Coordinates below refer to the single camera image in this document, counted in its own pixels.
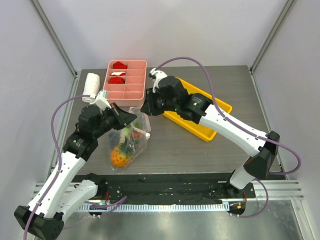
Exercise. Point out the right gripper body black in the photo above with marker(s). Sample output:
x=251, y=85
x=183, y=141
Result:
x=150, y=102

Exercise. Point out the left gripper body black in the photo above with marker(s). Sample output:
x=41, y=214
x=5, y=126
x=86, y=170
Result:
x=110, y=119

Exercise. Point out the clear zip top bag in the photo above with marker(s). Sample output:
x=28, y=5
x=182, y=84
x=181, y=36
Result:
x=125, y=138

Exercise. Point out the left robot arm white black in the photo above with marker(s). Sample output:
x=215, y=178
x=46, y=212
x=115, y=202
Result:
x=46, y=214

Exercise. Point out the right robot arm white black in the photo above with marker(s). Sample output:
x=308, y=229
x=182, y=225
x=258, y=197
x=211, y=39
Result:
x=169, y=95

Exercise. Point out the fake carrot orange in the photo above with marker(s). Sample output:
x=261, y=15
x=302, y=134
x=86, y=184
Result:
x=136, y=134

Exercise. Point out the fake pineapple orange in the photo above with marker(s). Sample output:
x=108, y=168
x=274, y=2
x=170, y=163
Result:
x=120, y=157

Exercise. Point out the red fake food lower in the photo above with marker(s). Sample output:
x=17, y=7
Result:
x=116, y=80

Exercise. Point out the white red fake food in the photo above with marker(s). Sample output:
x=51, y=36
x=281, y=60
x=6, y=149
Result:
x=118, y=73

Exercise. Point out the red fake food top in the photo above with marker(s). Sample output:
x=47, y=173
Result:
x=119, y=65

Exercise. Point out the pink divided organizer tray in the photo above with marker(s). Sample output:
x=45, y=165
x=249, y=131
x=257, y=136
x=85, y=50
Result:
x=125, y=81

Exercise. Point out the rolled white towel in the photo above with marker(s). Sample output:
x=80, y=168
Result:
x=91, y=87

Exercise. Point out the yellow plastic tray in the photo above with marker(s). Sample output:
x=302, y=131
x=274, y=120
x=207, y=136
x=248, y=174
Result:
x=202, y=132

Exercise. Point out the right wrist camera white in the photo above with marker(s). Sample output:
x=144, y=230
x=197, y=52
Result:
x=156, y=76

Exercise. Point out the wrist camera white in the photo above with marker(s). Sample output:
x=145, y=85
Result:
x=156, y=76
x=101, y=100

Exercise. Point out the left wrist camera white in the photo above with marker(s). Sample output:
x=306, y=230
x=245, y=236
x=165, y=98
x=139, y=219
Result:
x=101, y=100

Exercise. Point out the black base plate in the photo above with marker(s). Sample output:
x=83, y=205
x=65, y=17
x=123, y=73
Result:
x=172, y=188

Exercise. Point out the white slotted cable duct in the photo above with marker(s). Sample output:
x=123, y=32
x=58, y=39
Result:
x=130, y=208

